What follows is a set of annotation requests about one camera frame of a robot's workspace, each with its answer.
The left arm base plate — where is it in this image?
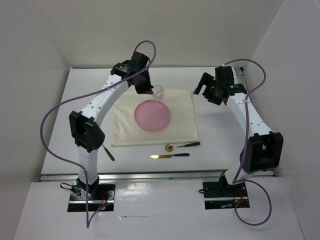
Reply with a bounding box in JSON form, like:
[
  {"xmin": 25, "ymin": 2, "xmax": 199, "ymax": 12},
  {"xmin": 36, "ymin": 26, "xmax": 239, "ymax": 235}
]
[{"xmin": 66, "ymin": 183, "xmax": 116, "ymax": 213}]

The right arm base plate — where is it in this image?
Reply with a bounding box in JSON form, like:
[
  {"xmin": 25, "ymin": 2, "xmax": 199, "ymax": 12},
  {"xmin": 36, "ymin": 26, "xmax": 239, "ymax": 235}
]
[{"xmin": 198, "ymin": 182, "xmax": 250, "ymax": 210}]

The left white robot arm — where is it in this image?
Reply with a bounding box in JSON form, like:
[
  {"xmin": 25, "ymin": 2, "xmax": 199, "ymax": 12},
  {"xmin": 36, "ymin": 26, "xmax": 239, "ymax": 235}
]
[{"xmin": 69, "ymin": 51, "xmax": 154, "ymax": 200}]

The pink plate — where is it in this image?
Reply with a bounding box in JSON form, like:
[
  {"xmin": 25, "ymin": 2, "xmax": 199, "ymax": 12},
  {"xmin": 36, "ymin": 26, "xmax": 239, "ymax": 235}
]
[{"xmin": 134, "ymin": 99, "xmax": 171, "ymax": 132}]

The front aluminium rail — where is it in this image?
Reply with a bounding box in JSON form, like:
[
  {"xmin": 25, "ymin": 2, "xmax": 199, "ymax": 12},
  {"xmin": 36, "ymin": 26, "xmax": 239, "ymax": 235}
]
[{"xmin": 39, "ymin": 169, "xmax": 276, "ymax": 183}]

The gold knife green handle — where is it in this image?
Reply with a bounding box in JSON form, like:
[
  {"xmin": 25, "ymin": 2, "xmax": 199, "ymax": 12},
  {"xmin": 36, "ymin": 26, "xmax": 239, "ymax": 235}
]
[{"xmin": 150, "ymin": 153, "xmax": 190, "ymax": 159}]

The gold spoon green handle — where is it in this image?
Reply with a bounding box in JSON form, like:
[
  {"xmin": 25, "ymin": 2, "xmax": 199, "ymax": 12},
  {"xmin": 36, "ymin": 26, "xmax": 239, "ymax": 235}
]
[{"xmin": 164, "ymin": 141, "xmax": 201, "ymax": 152}]

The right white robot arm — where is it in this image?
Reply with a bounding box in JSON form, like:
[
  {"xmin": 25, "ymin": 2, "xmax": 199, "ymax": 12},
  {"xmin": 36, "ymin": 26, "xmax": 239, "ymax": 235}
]
[{"xmin": 193, "ymin": 66, "xmax": 284, "ymax": 196}]

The right aluminium rail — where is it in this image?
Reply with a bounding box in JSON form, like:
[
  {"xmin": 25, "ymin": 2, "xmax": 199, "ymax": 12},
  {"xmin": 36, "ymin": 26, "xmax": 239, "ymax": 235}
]
[{"xmin": 226, "ymin": 70, "xmax": 283, "ymax": 184}]

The cream cloth placemat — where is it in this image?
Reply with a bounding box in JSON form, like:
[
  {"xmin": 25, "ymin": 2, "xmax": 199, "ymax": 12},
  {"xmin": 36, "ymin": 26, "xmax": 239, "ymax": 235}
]
[{"xmin": 111, "ymin": 89, "xmax": 200, "ymax": 147}]

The gold fork green handle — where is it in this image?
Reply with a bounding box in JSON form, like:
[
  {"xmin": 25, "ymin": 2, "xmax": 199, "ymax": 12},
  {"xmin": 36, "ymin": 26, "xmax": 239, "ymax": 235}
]
[{"xmin": 102, "ymin": 144, "xmax": 115, "ymax": 162}]

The clear plastic cup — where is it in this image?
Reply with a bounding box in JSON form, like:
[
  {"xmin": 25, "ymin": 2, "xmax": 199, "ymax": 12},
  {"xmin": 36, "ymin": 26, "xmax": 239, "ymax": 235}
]
[{"xmin": 151, "ymin": 85, "xmax": 165, "ymax": 100}]

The aluminium rail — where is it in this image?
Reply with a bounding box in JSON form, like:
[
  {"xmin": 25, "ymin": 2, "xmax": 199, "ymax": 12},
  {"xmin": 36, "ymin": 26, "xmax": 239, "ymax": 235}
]
[
  {"xmin": 226, "ymin": 70, "xmax": 283, "ymax": 184},
  {"xmin": 39, "ymin": 169, "xmax": 276, "ymax": 183}
]

